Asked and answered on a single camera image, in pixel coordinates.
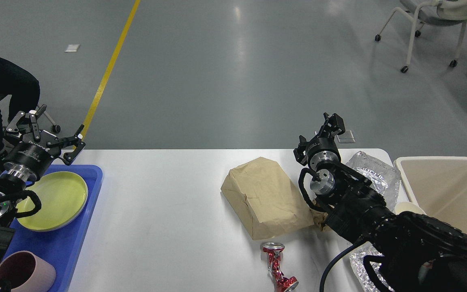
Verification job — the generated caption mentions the yellow plastic plate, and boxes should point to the yellow plastic plate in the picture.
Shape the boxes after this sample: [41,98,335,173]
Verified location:
[17,171,89,232]

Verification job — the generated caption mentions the white wheeled chair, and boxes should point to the white wheeled chair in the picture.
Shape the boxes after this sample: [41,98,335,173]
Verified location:
[374,0,467,73]

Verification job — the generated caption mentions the white paper cup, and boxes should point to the white paper cup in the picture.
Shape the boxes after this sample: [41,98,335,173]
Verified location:
[394,202,426,215]

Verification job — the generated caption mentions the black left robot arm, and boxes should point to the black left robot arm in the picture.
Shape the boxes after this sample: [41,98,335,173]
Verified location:
[0,105,86,263]

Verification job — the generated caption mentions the crushed red can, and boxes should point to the crushed red can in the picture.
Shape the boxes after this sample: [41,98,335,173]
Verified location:
[261,242,299,292]

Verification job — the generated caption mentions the pink mug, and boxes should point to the pink mug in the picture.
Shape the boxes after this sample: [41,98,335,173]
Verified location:
[0,251,57,292]

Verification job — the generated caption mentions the crumpled brown paper ball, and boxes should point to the crumpled brown paper ball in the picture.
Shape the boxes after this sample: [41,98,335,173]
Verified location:
[309,208,331,232]

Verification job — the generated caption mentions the beige plastic bin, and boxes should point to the beige plastic bin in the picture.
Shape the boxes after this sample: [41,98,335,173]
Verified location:
[394,157,467,234]

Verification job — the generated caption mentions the floor outlet cover plate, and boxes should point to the floor outlet cover plate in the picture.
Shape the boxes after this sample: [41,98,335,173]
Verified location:
[336,130,356,144]

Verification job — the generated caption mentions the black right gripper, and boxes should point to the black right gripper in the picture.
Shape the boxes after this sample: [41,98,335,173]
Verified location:
[293,113,345,169]

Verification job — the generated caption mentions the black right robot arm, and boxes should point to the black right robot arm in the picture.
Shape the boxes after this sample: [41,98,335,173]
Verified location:
[293,113,467,292]

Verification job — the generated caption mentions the crumpled aluminium foil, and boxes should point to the crumpled aluminium foil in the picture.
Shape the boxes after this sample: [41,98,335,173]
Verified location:
[345,151,401,292]

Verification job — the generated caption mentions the brown paper bag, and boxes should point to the brown paper bag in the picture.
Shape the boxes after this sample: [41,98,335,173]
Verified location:
[221,157,314,240]

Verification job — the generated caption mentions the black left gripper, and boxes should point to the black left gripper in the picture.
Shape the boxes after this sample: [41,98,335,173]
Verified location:
[3,105,86,182]

